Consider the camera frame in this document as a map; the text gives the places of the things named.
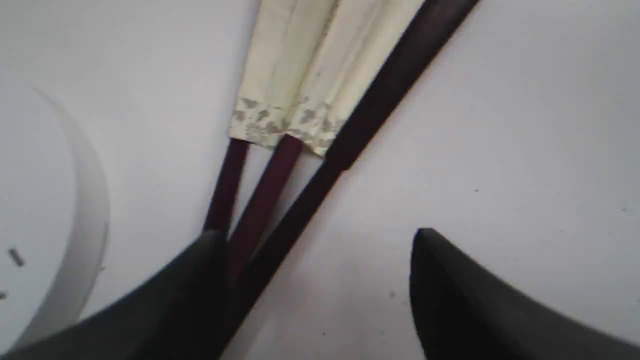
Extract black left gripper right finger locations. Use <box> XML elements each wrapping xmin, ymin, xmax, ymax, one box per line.
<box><xmin>409</xmin><ymin>228</ymin><xmax>640</xmax><ymax>360</ymax></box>

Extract white desk lamp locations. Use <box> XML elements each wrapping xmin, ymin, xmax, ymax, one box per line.
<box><xmin>0</xmin><ymin>76</ymin><xmax>110</xmax><ymax>353</ymax></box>

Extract paper folding fan purple ribs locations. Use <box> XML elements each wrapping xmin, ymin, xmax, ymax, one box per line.
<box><xmin>203</xmin><ymin>0</ymin><xmax>477</xmax><ymax>359</ymax></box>

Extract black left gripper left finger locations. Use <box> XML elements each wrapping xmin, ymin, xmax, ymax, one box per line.
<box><xmin>1</xmin><ymin>230</ymin><xmax>228</xmax><ymax>360</ymax></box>

